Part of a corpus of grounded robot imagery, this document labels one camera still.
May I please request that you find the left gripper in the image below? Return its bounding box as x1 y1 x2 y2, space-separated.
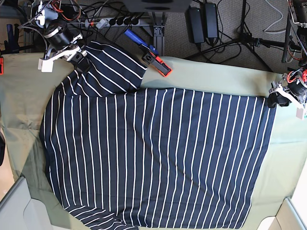
267 69 307 108

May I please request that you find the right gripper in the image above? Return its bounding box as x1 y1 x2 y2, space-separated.
44 44 91 73

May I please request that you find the navy white striped T-shirt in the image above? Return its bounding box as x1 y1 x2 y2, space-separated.
40 41 275 230

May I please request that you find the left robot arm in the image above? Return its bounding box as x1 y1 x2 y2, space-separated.
267 0 307 111

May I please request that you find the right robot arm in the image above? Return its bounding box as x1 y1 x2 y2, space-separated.
19 0 91 74

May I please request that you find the grey power strip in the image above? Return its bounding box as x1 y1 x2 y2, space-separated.
81 17 141 29

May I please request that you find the black tripod stand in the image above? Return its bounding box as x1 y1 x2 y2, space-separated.
185 0 301 72

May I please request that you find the blue orange black clamp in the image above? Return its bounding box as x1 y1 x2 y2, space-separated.
124 29 172 77

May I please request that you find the blue clamp at left edge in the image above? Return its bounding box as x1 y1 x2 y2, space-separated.
4 23 20 53

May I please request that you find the dark monitor base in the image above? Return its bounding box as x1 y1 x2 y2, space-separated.
122 0 192 12

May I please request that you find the black power adapter right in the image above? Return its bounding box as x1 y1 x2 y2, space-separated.
203 2 219 46

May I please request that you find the black power adapter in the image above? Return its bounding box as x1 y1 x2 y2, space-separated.
203 2 219 46
185 7 204 44

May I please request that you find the black power adapter left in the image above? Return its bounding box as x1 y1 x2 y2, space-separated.
185 7 204 44

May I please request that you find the grey bin right corner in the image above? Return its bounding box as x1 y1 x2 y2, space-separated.
257 198 307 230

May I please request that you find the grey bin corner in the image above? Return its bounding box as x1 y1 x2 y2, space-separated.
0 177 53 230
257 198 307 230

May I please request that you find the grey bin left corner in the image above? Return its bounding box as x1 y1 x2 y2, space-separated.
0 177 53 230

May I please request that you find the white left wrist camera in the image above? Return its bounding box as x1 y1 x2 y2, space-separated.
296 108 307 120

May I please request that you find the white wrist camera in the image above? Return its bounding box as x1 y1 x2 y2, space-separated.
296 108 307 120
38 58 54 73

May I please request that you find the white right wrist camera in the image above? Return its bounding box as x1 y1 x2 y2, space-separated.
38 58 54 73

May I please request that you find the aluminium table frame rail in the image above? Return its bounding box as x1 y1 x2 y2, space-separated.
142 11 168 56

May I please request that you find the white cable on floor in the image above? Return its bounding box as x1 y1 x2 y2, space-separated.
263 0 290 34

